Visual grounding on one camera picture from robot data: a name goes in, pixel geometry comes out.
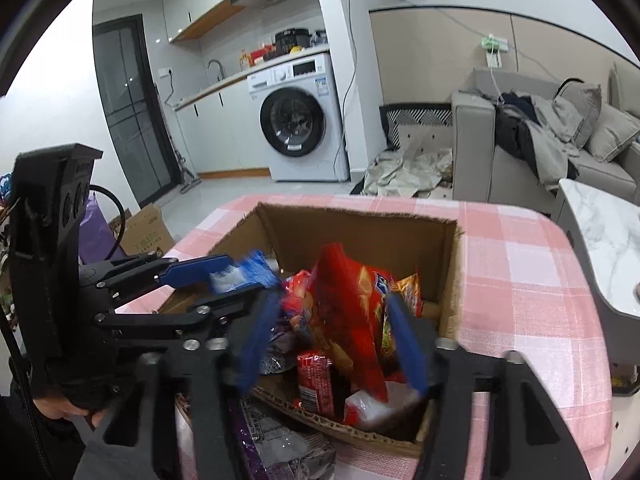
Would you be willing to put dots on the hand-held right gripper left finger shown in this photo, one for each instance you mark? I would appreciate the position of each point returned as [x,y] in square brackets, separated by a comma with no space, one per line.
[257,345]

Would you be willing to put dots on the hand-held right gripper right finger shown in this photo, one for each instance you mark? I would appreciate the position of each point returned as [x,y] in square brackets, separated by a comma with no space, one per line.
[407,345]

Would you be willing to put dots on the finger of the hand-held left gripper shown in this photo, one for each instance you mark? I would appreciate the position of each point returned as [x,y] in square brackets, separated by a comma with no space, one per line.
[165,320]
[200,269]

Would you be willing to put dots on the blue cookie packet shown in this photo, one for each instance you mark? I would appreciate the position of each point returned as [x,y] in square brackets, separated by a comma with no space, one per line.
[245,272]

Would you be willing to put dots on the large red chips bag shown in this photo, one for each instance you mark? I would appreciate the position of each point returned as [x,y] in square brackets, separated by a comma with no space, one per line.
[345,310]

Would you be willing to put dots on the cardboard box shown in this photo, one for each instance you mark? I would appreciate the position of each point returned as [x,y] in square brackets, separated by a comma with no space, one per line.
[350,230]

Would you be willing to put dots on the person's left forearm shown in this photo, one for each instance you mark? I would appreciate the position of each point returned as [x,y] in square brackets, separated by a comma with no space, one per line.
[35,450]

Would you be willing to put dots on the person's left hand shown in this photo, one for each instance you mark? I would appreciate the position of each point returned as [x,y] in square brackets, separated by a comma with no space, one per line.
[55,407]

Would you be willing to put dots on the silver foil snack packet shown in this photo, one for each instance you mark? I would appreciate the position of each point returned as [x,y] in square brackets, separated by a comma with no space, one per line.
[277,360]

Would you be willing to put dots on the purple plastic bag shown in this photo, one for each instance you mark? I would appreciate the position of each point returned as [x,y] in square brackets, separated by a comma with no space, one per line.
[95,230]

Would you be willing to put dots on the orange patterned snack packet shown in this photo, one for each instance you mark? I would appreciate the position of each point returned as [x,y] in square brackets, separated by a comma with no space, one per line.
[405,290]

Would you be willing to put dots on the printed cardboard carton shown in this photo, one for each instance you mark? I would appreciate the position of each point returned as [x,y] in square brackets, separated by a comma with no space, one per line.
[147,232]

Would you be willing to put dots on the red printed snack packet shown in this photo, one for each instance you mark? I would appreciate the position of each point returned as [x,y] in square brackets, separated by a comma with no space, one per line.
[297,292]

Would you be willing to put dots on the dark red rectangular snack packet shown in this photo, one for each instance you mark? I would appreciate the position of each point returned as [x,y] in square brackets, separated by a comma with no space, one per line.
[317,380]

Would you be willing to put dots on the red white snack packet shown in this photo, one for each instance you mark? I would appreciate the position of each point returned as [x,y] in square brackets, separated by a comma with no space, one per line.
[380,410]

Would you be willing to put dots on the purple foil snack packet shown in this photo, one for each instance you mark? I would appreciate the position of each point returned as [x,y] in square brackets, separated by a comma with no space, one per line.
[285,445]

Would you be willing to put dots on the floor mop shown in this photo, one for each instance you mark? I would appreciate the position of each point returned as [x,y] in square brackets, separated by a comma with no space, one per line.
[182,160]

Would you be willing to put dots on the pink plaid tablecloth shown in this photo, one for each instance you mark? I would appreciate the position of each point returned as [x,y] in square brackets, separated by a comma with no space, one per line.
[510,280]

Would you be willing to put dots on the white kitchen counter cabinet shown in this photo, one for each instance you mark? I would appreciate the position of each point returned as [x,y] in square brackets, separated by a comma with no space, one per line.
[220,130]

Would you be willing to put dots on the dark glass door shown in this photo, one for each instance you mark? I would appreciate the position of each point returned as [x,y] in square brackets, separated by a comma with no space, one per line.
[130,110]

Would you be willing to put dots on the crumpled beige cloth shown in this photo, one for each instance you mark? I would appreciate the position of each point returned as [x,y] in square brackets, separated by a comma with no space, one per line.
[400,172]

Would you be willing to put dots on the white washing machine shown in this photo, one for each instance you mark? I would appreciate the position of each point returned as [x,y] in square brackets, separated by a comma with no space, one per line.
[300,120]

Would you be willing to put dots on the kitchen faucet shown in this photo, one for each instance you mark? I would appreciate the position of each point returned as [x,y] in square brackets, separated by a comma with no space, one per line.
[220,67]

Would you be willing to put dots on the grey sofa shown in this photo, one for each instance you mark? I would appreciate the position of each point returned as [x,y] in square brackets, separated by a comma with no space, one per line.
[470,150]

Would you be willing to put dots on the yellow bottle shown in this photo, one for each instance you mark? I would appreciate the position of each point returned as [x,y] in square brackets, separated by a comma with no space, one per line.
[244,60]

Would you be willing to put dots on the red box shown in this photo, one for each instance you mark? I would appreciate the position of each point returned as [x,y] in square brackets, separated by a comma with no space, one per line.
[262,54]

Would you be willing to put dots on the black patterned fence panel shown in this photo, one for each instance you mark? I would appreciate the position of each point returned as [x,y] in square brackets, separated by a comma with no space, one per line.
[415,117]

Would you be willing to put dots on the marble coffee table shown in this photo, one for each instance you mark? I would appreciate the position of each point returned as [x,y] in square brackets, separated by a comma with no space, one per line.
[605,230]

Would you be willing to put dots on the black garment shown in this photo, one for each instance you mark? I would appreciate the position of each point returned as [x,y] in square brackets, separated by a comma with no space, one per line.
[512,135]

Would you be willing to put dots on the grey garment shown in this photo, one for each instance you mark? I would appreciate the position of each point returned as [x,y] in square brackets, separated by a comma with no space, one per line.
[550,150]

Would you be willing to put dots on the black pressure cooker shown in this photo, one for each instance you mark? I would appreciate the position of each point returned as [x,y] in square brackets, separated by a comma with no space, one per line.
[292,40]

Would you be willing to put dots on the dark grey pillow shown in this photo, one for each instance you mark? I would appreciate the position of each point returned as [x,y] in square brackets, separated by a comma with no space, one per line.
[580,110]

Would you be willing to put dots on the light grey pillow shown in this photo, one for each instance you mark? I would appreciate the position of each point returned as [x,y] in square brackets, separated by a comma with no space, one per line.
[615,135]

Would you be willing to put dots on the white wall cabinet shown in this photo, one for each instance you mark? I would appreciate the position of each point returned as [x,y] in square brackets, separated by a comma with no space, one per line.
[200,5]

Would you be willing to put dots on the wall socket with green plug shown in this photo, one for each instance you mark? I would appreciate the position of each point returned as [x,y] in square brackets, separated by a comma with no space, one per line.
[495,47]

